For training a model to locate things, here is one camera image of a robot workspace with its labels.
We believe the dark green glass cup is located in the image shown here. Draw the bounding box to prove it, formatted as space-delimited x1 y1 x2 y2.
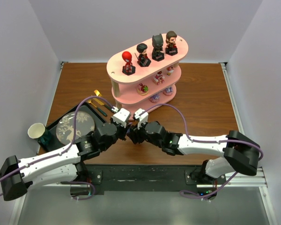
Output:
37 128 52 146

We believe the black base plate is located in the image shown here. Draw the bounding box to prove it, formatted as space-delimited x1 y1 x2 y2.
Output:
86 165 226 195

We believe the purple bunny pink donut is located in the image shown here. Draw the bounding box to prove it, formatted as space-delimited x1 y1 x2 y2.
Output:
163 86 173 96

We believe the purple bunny pink cotton candy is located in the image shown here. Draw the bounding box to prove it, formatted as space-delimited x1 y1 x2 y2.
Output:
149 93 160 103

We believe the pink bear cake square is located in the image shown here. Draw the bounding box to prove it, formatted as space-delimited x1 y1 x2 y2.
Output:
153 71 164 85

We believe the black haired red figure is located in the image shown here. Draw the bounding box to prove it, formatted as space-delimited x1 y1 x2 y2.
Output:
136 43 151 67

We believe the brown haired hero figure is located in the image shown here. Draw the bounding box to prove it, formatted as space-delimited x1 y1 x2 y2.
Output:
165 31 177 56

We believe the pink bear strawberry tart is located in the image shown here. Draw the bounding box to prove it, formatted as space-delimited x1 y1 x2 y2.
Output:
136 83 149 96

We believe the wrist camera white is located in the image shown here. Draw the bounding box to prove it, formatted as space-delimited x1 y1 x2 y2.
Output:
133 108 148 129
111 108 131 128

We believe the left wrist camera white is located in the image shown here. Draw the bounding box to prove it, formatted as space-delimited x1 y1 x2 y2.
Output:
111 108 131 128

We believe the pink three-tier shelf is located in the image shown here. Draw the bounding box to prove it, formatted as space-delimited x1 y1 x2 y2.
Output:
106 36 189 115

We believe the round deer pattern plate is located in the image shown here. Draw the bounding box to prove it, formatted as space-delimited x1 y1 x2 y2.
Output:
56 111 95 145

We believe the red spider hero figure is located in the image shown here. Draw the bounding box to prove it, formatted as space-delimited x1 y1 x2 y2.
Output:
122 51 135 75

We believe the dark bat hero figure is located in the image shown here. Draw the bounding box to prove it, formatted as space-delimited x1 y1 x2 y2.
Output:
152 34 164 61

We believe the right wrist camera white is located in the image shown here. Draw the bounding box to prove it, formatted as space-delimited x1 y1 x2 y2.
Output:
133 108 148 129

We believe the black rectangular tray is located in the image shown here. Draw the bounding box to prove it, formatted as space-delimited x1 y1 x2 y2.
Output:
40 103 106 152

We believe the aluminium frame rail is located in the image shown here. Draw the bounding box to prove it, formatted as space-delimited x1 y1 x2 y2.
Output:
219 61 279 225

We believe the gold spoon green handle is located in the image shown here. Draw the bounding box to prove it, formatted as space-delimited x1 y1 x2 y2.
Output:
87 99 107 117

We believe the ice cream cone bear toy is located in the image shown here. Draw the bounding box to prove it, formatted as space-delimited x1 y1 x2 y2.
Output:
167 66 174 76

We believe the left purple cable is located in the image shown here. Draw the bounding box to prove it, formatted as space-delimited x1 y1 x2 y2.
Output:
0 95 119 202

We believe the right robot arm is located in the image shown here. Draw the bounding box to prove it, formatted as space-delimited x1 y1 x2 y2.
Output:
127 121 263 182

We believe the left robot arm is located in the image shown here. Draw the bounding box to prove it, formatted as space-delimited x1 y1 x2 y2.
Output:
0 117 131 201

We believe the white paper cup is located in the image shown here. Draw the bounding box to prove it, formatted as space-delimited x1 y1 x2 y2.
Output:
27 123 45 139

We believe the gold fork green handle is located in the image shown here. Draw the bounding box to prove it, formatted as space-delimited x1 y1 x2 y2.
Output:
94 90 112 111

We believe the gold knife green handle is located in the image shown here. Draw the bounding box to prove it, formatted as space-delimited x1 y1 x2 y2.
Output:
88 98 109 109

